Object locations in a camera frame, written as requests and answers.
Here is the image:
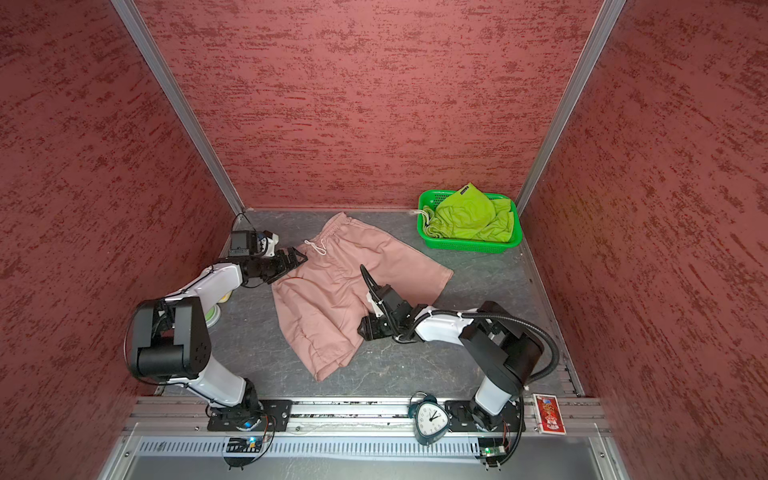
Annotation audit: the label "teal alarm clock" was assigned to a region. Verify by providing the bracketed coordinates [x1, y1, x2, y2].
[407, 391, 450, 446]

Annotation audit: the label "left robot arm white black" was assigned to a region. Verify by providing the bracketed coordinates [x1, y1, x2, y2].
[123, 230, 308, 416]

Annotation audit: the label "left circuit board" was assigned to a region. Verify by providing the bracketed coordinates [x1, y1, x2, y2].
[225, 437, 263, 455]

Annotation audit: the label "pink shorts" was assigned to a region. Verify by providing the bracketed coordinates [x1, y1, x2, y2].
[272, 213, 453, 382]

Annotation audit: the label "lime green shorts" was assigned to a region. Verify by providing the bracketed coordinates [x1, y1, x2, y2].
[415, 183, 518, 244]

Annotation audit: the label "right circuit board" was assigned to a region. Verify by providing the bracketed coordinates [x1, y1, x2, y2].
[477, 437, 510, 463]

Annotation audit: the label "circuit board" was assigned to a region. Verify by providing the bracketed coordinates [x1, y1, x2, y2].
[225, 437, 263, 455]
[477, 437, 510, 463]

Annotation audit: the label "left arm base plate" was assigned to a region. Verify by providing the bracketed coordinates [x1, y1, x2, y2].
[207, 399, 293, 432]

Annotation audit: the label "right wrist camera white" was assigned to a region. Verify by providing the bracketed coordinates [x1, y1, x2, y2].
[366, 292, 385, 318]

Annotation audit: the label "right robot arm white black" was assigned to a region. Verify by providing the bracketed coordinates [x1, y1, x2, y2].
[358, 266, 560, 419]

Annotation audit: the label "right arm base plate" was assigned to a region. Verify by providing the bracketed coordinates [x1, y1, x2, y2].
[444, 400, 521, 433]

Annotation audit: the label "left aluminium corner post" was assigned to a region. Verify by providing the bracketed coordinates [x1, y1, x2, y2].
[111, 0, 246, 214]

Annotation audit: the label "red card packet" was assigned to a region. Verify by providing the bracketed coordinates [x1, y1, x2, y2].
[532, 394, 567, 436]

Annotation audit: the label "green plastic basket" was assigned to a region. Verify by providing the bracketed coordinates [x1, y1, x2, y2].
[416, 190, 523, 254]

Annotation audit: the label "right aluminium corner post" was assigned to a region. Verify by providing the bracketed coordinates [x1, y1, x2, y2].
[516, 0, 626, 214]

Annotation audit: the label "aluminium corner post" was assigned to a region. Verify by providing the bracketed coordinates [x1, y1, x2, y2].
[111, 0, 246, 214]
[516, 0, 626, 214]

